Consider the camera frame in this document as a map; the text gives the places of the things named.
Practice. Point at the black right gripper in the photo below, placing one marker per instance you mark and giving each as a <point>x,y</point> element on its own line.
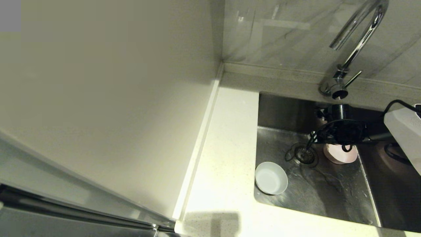
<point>348,131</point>

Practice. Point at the pink round bowl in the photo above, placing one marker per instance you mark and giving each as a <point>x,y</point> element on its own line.
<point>338,156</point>

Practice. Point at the chrome gooseneck faucet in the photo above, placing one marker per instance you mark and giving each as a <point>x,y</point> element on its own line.
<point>355,51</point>

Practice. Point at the pale blue round bowl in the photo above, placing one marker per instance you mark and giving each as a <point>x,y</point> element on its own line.
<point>271,179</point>

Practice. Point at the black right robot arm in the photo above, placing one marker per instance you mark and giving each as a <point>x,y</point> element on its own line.
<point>404,131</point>

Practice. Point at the stainless steel sink basin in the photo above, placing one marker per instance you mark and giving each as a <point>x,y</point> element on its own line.
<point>329,197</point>

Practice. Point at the round metal drain strainer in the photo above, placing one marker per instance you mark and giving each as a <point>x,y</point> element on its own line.
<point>302,154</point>

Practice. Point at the tall silver door refrigerator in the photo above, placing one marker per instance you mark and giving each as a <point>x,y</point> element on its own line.
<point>98,82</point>

